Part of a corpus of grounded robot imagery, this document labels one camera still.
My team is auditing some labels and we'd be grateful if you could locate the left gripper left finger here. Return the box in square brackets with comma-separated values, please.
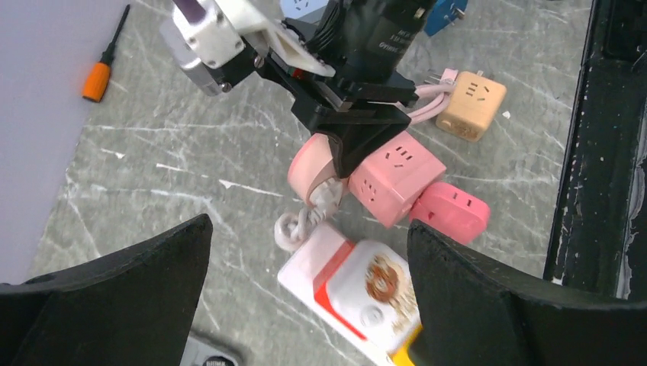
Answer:
[1, 214, 213, 365]

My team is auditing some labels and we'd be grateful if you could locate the grey tool tray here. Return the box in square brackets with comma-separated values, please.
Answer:
[179, 332, 243, 366]

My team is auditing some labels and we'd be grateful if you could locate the pink round socket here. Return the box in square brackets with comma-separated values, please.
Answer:
[287, 133, 337, 207]

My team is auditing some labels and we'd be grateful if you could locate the white coiled cord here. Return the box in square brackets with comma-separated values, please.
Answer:
[273, 179, 346, 254]

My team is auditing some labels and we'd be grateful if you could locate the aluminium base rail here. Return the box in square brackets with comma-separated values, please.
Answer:
[543, 1, 646, 300]

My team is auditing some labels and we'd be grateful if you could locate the dark blue cube adapter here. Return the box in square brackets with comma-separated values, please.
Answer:
[423, 0, 468, 37]

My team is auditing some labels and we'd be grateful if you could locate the tan cube adapter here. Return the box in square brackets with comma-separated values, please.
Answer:
[436, 71, 507, 142]

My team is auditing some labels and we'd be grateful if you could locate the small pink plug adapter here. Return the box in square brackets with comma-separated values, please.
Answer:
[409, 181, 491, 245]

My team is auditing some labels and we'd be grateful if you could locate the pink cable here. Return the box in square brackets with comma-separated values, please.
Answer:
[399, 68, 460, 127]

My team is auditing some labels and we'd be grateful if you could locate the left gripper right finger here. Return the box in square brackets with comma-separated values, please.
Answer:
[407, 221, 646, 365]

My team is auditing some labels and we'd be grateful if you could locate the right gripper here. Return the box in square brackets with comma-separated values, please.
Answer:
[258, 0, 435, 178]

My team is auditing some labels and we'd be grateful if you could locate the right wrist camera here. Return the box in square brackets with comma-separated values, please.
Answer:
[159, 1, 335, 96]

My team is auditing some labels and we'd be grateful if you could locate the white power strip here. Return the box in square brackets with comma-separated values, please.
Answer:
[278, 223, 422, 365]

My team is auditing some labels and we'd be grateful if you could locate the orange handled screwdriver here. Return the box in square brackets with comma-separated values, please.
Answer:
[82, 4, 130, 103]

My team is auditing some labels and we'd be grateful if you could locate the light blue power strip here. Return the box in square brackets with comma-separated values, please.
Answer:
[279, 0, 329, 23]

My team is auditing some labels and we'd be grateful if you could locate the pink cube adapter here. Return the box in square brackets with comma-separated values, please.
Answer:
[349, 131, 446, 228]

